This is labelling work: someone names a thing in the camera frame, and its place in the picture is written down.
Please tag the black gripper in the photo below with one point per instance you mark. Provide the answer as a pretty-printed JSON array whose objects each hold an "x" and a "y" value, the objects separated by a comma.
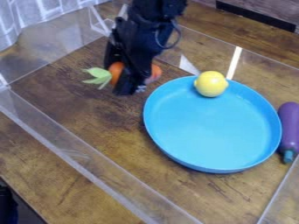
[{"x": 139, "y": 37}]

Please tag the white patterned curtain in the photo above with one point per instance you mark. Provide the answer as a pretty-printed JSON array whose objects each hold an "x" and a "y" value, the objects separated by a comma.
[{"x": 22, "y": 13}]

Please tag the purple toy eggplant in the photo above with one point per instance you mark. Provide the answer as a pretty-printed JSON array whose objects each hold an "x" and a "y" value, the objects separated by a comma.
[{"x": 289, "y": 115}]

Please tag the yellow toy lemon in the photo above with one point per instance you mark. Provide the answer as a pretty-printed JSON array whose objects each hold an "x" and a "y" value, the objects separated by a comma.
[{"x": 211, "y": 84}]

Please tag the orange toy carrot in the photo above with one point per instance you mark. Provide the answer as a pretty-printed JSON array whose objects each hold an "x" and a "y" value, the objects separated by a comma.
[{"x": 109, "y": 76}]

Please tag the blue round tray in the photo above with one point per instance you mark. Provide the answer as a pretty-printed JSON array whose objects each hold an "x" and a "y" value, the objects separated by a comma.
[{"x": 218, "y": 135}]

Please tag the clear acrylic enclosure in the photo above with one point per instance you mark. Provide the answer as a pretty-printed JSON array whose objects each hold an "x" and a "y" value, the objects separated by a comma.
[{"x": 77, "y": 155}]

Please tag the dark wooden furniture edge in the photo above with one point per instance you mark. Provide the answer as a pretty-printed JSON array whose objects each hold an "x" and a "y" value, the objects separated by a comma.
[{"x": 278, "y": 23}]

